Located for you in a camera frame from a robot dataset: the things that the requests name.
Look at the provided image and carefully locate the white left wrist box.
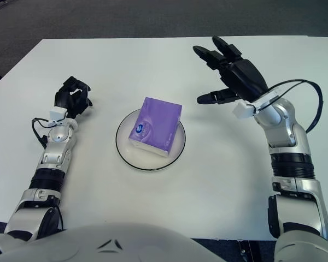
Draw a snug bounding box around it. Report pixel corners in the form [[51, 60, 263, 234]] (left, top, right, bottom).
[[49, 108, 68, 127]]

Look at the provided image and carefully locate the white plate with black rim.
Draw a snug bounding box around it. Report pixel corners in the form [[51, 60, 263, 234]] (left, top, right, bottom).
[[115, 108, 186, 172]]

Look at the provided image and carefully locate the black table frame part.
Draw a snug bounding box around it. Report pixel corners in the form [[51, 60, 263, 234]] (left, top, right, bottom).
[[236, 240, 254, 262]]

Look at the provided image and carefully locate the purple tissue paper pack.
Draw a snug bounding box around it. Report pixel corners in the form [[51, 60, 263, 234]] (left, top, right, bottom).
[[127, 96, 183, 158]]

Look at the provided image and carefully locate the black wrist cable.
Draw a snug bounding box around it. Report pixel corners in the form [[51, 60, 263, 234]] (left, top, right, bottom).
[[273, 79, 325, 134], [31, 117, 50, 150]]

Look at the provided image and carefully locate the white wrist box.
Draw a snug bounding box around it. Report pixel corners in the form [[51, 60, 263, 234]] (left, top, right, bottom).
[[232, 91, 281, 120], [49, 108, 68, 127]]

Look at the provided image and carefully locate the grey robot torso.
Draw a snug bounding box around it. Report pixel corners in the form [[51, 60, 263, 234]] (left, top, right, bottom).
[[0, 222, 227, 262]]

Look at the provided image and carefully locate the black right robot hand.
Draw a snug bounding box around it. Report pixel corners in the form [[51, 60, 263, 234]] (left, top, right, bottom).
[[192, 35, 270, 106]]

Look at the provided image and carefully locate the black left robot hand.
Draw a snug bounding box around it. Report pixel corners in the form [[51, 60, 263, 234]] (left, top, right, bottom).
[[54, 76, 93, 120]]

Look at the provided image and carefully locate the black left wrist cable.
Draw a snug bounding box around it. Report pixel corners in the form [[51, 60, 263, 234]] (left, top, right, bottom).
[[31, 117, 50, 150]]

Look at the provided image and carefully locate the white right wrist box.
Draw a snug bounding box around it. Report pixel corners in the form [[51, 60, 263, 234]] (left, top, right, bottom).
[[232, 91, 281, 120]]

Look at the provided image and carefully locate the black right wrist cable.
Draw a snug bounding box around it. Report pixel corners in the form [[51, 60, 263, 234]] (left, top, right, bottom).
[[273, 79, 325, 134]]

